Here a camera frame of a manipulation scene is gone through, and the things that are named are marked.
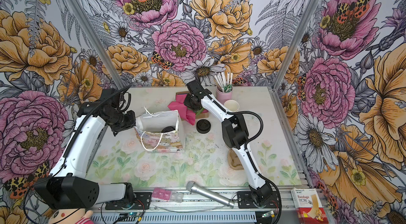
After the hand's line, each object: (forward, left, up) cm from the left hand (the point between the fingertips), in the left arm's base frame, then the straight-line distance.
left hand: (134, 130), depth 75 cm
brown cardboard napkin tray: (+19, -31, -16) cm, 39 cm away
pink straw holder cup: (+29, -45, -5) cm, 53 cm away
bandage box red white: (-29, -78, -16) cm, 85 cm away
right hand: (+23, -22, -12) cm, 34 cm away
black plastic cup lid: (+4, -14, -6) cm, 16 cm away
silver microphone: (-21, -27, -16) cm, 38 cm away
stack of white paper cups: (+19, -49, -6) cm, 52 cm away
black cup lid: (+13, -32, -19) cm, 39 cm away
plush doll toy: (-31, +21, -12) cm, 39 cm away
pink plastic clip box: (-23, -11, -19) cm, 32 cm away
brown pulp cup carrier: (-8, -48, -18) cm, 52 cm away
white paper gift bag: (+4, -10, -9) cm, 13 cm away
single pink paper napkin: (+18, -23, -12) cm, 32 cm away
